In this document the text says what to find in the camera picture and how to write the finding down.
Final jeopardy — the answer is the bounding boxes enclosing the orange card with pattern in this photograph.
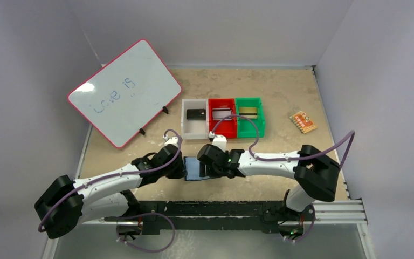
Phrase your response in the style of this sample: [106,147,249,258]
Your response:
[289,111,318,134]

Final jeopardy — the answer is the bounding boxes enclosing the gold credit card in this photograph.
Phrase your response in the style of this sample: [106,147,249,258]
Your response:
[238,106,258,119]

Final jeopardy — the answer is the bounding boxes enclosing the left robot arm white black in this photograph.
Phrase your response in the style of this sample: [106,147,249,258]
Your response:
[34,144,185,239]

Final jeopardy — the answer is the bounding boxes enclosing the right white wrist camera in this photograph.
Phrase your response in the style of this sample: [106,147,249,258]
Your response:
[209,132,227,152]

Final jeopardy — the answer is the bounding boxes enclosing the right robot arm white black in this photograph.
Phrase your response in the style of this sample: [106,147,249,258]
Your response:
[197,144,340,220]

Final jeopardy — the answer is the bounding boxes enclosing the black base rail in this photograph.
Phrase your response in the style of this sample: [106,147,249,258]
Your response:
[105,201,315,235]

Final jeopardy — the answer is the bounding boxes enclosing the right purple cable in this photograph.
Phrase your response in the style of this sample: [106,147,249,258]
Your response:
[209,114,356,244]

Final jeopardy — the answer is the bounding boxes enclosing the blue leather card holder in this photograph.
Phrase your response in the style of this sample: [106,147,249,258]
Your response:
[184,156,211,181]

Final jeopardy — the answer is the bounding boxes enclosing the red plastic bin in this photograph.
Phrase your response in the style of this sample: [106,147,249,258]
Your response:
[208,98,237,139]

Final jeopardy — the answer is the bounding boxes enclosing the whiteboard with pink frame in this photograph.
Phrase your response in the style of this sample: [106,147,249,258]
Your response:
[67,39,182,148]

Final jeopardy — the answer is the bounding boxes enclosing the white plastic bin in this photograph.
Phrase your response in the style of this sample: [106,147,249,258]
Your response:
[181,99,209,140]

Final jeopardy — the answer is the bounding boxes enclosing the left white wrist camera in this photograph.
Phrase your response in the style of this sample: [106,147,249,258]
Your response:
[163,135,181,148]

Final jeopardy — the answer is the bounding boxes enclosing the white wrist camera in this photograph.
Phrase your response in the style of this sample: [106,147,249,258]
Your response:
[209,132,227,152]
[163,135,181,148]

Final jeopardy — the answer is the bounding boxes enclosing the green plastic bin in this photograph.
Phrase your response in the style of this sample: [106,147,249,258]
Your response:
[235,98,266,138]

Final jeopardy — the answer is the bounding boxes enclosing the silver credit card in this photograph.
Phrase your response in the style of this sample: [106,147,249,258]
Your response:
[212,108,232,121]

